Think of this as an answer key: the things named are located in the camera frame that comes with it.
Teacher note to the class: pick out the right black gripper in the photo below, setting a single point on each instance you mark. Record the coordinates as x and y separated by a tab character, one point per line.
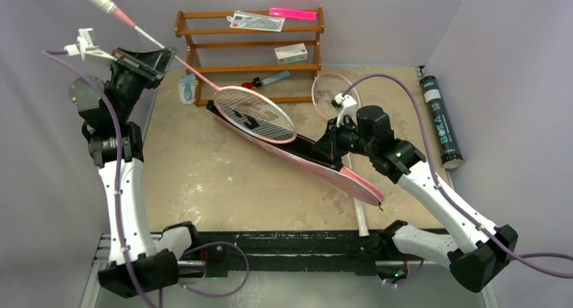
326	147

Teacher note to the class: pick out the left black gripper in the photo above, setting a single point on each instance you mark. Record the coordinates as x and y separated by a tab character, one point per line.
149	66

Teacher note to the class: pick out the pink racket cover bag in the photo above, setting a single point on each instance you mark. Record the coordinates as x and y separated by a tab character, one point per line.
300	153

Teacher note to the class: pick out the black shuttlecock tube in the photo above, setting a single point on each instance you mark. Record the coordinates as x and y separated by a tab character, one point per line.
451	155

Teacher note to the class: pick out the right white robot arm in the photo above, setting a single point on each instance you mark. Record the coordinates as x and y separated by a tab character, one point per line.
472	248

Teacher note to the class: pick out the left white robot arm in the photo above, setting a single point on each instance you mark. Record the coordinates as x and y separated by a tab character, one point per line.
136	262

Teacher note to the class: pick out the light blue packaged item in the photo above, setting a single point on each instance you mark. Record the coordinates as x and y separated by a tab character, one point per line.
186	89

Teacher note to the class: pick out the light blue glue stick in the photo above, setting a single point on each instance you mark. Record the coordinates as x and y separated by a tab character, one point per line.
276	78

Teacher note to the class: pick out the white red small box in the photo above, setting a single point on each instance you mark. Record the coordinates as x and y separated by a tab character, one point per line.
291	53

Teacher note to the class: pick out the clear plastic blister package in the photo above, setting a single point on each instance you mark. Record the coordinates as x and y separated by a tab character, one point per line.
257	22

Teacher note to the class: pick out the wooden three-tier shelf rack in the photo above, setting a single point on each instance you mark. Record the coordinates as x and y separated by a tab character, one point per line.
182	30

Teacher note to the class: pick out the pink flat ruler package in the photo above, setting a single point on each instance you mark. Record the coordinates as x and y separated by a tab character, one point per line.
294	14

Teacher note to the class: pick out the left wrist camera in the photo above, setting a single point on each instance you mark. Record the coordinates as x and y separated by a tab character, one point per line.
87	47

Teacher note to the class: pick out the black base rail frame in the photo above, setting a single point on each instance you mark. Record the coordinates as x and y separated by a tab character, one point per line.
215	254

